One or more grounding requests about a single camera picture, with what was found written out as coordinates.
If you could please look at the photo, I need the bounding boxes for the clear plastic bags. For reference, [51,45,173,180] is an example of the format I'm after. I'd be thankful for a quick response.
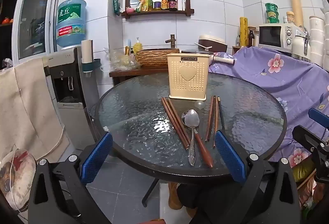
[103,48,140,72]

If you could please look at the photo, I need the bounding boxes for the round glass table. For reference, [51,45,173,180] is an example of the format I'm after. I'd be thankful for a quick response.
[95,71,288,210]

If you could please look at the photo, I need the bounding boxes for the brown glass bottle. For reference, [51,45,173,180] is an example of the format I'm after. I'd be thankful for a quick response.
[247,27,256,47]

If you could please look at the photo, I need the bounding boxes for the white framed window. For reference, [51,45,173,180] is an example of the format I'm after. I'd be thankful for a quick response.
[12,0,62,65]

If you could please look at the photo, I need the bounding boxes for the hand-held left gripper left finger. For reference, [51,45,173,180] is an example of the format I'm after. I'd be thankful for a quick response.
[28,132,114,224]

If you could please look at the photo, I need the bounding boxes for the white lint roller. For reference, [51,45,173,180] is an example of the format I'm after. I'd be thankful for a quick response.
[212,56,236,65]

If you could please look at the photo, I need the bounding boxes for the wicker wash basin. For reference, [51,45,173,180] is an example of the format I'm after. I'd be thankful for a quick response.
[136,48,180,68]

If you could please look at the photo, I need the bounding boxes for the beige towel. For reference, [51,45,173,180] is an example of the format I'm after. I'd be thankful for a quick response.
[0,58,70,163]

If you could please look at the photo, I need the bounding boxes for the printed cushion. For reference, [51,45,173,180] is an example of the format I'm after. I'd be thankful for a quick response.
[0,148,38,214]

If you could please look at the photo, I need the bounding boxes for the blue water bottle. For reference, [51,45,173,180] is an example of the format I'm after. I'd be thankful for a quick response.
[56,0,87,50]

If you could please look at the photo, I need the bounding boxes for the wooden handled spoon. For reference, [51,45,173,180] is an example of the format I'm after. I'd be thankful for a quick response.
[193,128,214,169]

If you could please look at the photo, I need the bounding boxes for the wooden stool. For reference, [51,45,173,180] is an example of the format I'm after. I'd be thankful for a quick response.
[168,181,198,217]

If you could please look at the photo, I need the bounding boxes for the tall beige roll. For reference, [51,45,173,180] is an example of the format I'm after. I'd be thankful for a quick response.
[286,0,305,28]

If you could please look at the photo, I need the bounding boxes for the white microwave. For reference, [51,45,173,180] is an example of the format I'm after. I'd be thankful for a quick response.
[258,23,306,53]

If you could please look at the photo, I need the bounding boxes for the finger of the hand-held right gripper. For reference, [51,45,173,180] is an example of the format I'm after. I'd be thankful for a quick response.
[308,108,329,125]
[292,125,327,154]

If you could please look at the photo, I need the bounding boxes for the green hanging packet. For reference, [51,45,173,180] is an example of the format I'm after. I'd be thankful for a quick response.
[112,0,124,16]

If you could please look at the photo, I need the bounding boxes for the grey water dispenser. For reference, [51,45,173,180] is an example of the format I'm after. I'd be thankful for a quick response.
[42,47,101,150]

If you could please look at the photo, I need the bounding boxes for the bronze faucet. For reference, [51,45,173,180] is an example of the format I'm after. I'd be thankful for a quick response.
[165,34,176,50]

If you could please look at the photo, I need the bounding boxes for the wooden washstand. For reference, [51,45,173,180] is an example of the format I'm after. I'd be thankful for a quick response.
[109,67,170,86]

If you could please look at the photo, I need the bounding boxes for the metal spoon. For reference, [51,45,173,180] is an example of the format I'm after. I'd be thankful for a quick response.
[181,109,200,166]

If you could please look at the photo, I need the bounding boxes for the dark slim chopstick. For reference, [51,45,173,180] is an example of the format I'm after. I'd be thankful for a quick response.
[218,97,226,132]

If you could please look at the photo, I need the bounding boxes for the green wall holder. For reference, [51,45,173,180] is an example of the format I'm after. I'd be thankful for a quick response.
[82,58,102,73]

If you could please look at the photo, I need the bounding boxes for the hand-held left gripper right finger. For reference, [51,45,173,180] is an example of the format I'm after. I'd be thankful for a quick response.
[190,130,301,224]

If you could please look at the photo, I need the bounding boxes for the white pan with lid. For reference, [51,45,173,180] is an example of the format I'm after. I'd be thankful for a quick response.
[181,49,214,60]

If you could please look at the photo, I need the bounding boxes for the purple floral cloth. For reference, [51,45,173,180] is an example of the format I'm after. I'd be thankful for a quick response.
[208,45,329,168]

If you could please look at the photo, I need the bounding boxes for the beige perforated utensil holder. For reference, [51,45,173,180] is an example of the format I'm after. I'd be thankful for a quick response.
[167,53,209,100]

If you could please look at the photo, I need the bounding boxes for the brown cream rice cooker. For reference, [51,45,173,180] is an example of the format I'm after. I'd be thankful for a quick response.
[198,35,228,53]

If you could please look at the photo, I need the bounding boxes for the yellow patterned roll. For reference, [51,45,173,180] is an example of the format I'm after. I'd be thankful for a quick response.
[240,17,248,47]

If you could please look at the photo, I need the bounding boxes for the stack of white paper cups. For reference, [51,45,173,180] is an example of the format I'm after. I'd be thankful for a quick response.
[308,4,329,70]

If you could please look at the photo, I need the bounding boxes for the white thermos jug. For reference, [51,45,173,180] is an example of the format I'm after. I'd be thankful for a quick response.
[292,29,313,60]

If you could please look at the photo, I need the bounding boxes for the yellow soap bottle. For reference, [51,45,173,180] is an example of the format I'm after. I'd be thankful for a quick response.
[133,37,143,53]

